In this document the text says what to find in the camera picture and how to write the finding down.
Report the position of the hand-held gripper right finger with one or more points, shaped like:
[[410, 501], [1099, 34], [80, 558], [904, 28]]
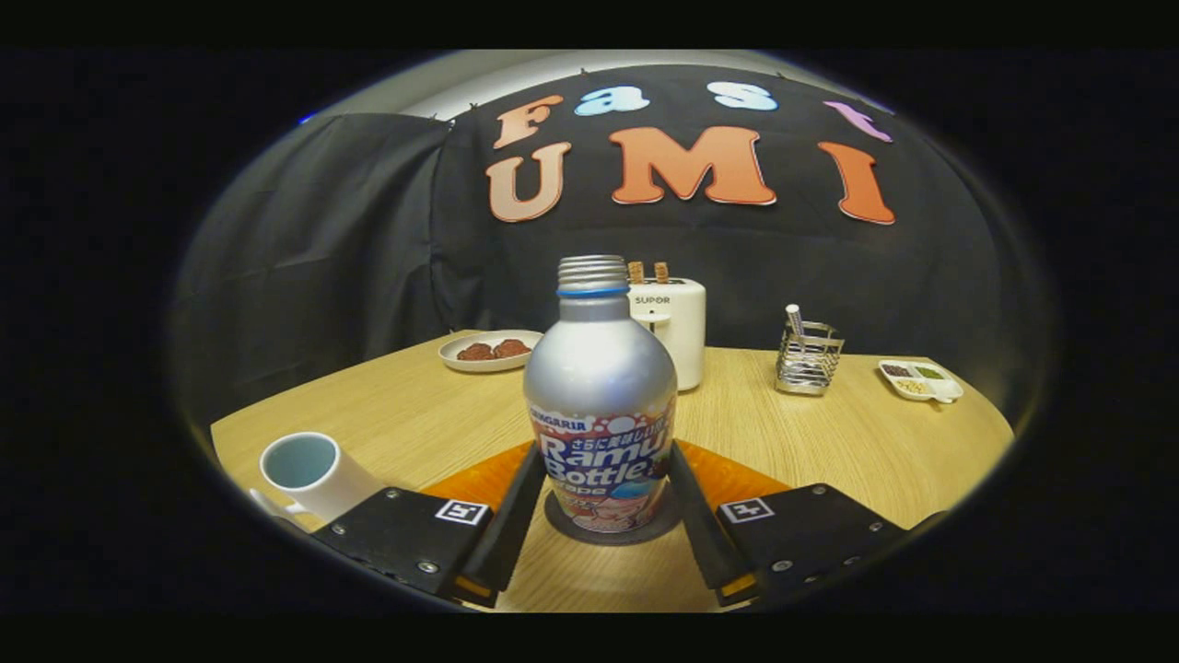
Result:
[[705, 534]]

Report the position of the brown bread slice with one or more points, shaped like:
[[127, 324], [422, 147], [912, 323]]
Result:
[[636, 272], [661, 272]]

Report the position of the dark brown round coaster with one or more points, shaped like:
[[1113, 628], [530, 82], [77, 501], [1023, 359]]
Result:
[[559, 527]]

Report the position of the white stick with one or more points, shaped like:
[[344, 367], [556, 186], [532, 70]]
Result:
[[794, 320]]

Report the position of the wooden table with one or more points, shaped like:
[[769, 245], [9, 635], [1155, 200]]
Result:
[[783, 442]]

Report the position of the white oval plate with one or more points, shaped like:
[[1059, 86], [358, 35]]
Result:
[[461, 362]]

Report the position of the red-brown food piece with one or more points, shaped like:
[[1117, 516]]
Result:
[[475, 351], [511, 348]]

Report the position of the white toaster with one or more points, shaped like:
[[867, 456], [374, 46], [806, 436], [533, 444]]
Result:
[[682, 331]]

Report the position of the silver juice bottle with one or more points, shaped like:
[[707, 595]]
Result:
[[599, 387]]

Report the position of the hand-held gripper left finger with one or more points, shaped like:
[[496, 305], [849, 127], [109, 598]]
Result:
[[516, 525]]

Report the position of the white divided condiment dish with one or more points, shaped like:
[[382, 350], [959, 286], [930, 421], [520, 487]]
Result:
[[921, 379]]

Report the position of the white cup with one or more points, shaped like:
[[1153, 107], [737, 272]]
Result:
[[336, 488]]

